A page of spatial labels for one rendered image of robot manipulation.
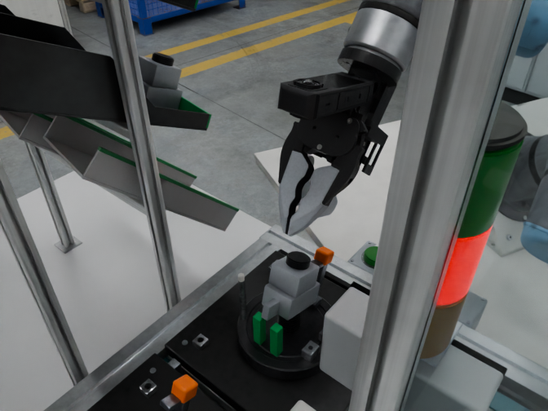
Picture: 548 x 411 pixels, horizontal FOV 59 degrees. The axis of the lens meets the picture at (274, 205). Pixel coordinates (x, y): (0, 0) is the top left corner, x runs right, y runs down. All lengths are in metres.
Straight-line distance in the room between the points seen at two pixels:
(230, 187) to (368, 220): 1.62
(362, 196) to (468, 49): 0.94
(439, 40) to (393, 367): 0.19
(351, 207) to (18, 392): 0.71
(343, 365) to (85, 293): 0.64
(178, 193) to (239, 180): 1.94
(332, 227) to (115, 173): 0.52
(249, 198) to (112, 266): 1.61
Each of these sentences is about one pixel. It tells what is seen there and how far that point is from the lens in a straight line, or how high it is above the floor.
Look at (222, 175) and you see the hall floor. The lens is 2.70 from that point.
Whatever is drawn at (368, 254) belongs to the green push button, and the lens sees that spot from 0.81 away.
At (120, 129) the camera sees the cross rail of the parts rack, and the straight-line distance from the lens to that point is 0.63.
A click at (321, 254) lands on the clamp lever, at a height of 1.07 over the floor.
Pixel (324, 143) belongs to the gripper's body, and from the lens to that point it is 0.53.
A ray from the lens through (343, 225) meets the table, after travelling 1.03.
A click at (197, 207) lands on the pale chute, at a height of 1.06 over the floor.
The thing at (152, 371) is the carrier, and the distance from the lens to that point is 0.67.
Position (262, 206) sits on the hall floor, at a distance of 2.46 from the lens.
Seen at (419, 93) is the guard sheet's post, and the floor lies 1.44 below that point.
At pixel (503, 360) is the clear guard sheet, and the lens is 0.28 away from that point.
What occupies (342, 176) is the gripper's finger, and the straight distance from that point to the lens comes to 0.51.
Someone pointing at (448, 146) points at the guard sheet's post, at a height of 1.42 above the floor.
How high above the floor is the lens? 1.52
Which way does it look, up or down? 38 degrees down
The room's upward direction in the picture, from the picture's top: straight up
